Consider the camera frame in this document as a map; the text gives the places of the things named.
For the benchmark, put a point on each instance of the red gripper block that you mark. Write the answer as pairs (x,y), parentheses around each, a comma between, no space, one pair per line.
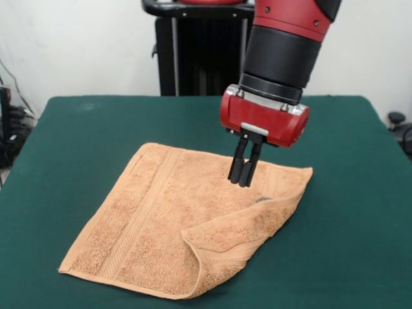
(257,119)

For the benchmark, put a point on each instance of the tan terry towel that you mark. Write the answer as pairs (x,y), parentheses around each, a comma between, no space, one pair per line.
(154,219)

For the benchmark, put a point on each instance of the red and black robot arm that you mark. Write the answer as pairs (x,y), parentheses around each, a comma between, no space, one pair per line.
(283,48)

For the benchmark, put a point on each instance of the dark green table cloth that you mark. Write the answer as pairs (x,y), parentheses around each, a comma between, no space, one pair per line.
(338,257)

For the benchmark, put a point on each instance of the black chair base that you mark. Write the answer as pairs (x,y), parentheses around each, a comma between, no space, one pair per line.
(400,128)

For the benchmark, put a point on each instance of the black box device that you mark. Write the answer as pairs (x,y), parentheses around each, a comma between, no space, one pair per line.
(4,106)

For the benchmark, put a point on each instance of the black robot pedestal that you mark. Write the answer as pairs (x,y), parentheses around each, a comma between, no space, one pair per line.
(199,58)

